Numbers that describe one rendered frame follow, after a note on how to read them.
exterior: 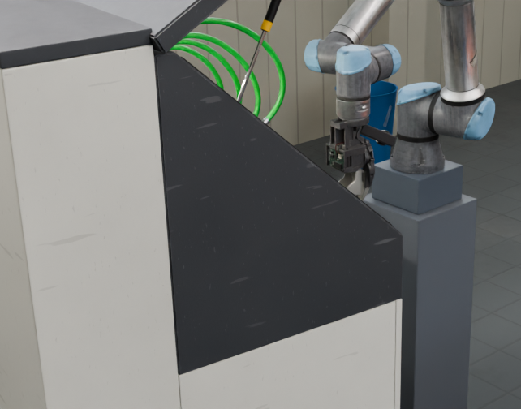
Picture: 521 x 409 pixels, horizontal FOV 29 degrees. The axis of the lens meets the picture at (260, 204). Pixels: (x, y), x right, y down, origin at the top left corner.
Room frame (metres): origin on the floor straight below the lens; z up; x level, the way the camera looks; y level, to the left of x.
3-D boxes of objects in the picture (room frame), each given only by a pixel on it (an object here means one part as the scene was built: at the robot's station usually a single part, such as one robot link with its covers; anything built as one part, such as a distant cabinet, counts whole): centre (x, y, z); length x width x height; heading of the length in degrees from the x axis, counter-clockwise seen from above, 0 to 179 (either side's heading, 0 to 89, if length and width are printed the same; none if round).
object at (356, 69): (2.18, -0.22, 1.30); 0.09 x 0.08 x 0.11; 142
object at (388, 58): (2.26, -0.26, 1.30); 0.11 x 0.11 x 0.08; 52
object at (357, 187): (2.16, -0.22, 1.04); 0.06 x 0.03 x 0.09; 121
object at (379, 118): (5.26, -0.57, 0.22); 0.37 x 0.34 x 0.45; 128
